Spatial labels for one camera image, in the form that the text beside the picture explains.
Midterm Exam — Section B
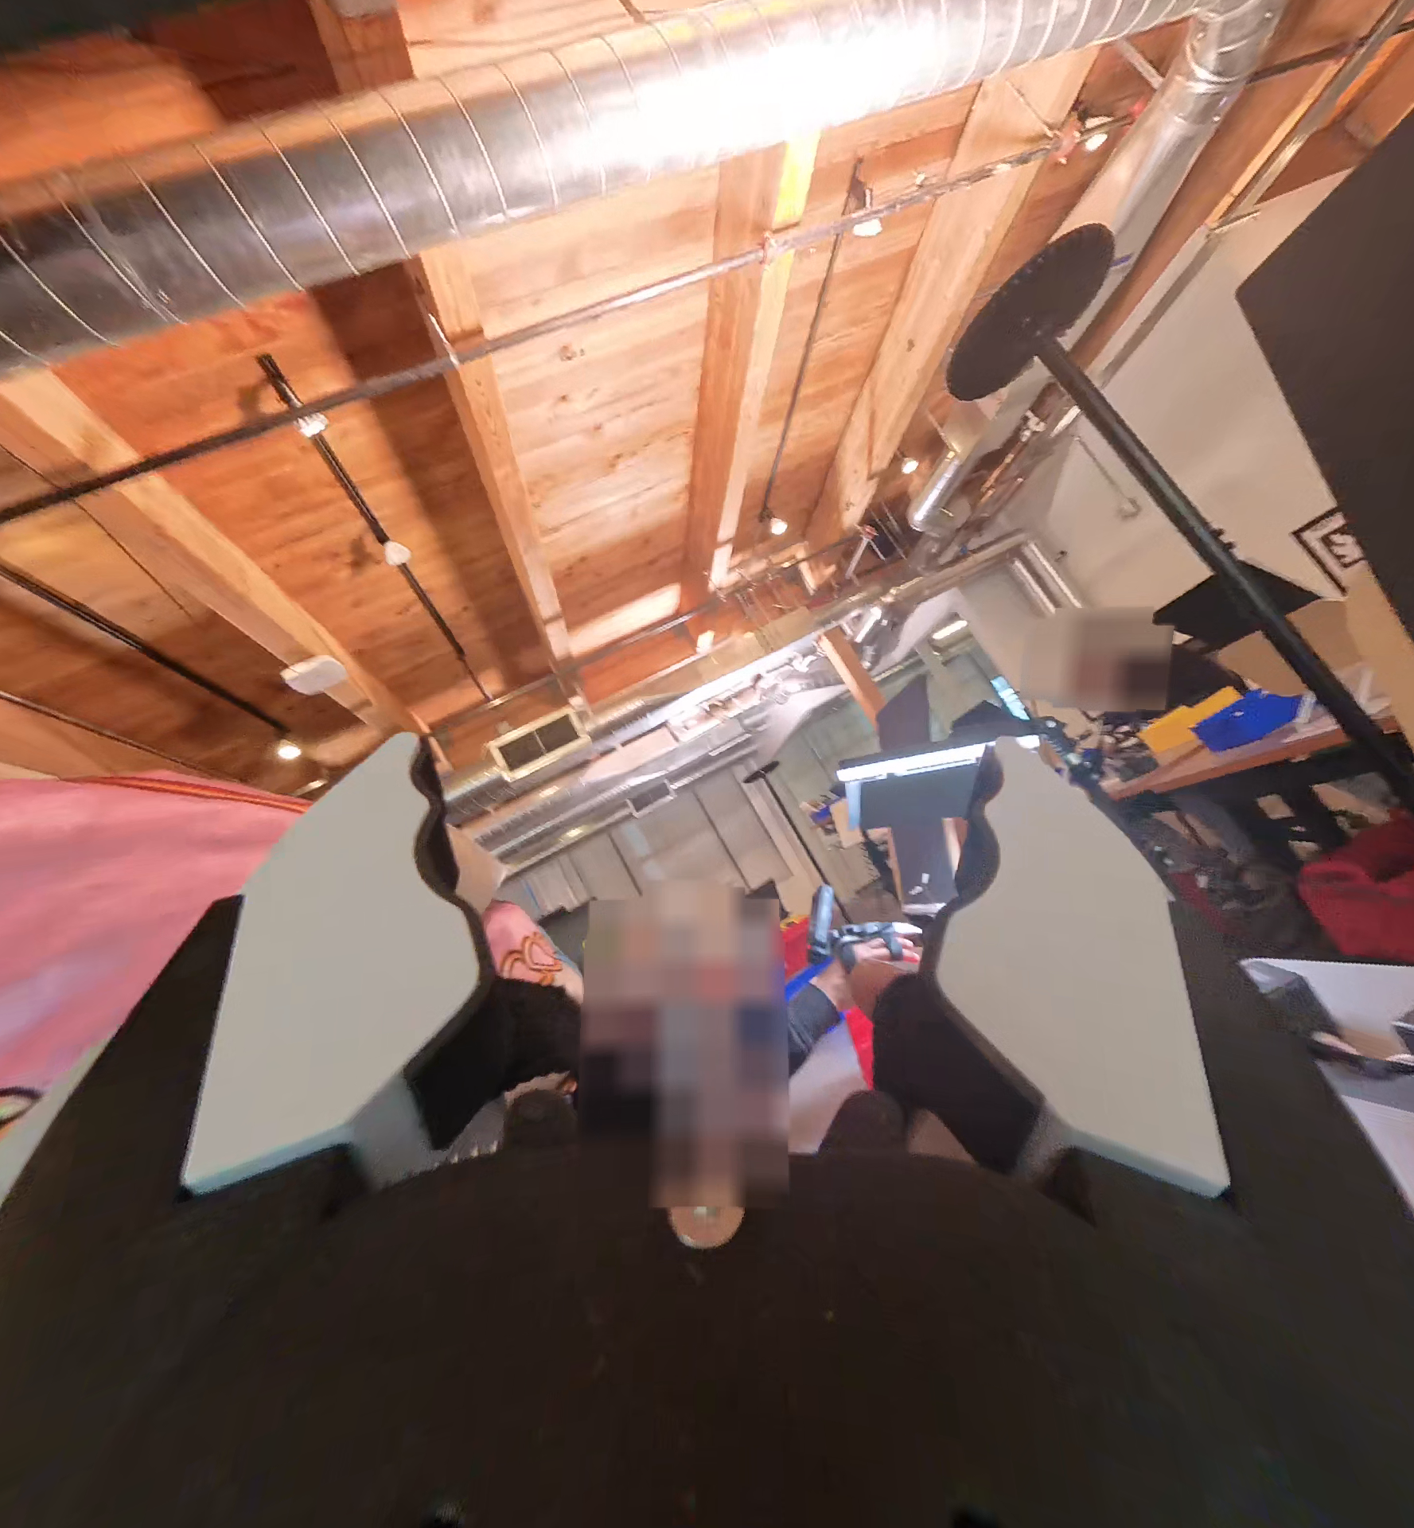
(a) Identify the dark grey tripod pole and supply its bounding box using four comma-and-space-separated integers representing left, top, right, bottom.
946, 221, 1414, 877

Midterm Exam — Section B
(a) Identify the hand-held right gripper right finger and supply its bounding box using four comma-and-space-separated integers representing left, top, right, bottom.
872, 736, 1237, 1199

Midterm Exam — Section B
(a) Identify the blue storage crate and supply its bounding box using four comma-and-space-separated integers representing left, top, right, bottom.
1196, 690, 1304, 753

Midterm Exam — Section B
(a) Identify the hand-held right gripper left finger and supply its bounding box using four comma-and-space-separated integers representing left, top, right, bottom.
180, 730, 583, 1197

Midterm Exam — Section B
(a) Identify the red base block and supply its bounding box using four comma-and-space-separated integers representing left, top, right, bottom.
1297, 811, 1414, 946

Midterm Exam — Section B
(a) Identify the wooden work table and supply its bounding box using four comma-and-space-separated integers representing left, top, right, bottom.
1106, 703, 1407, 860

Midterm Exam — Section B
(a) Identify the small black white wall marker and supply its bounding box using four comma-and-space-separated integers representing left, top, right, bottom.
1291, 506, 1370, 597

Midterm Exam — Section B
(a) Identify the light panel on stand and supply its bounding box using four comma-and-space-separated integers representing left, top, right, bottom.
837, 736, 982, 836

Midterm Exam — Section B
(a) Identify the yellow storage crate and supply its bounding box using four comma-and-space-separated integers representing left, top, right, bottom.
1136, 686, 1246, 761

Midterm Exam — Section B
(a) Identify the ceiling air vent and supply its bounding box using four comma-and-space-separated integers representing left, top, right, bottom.
486, 709, 591, 782

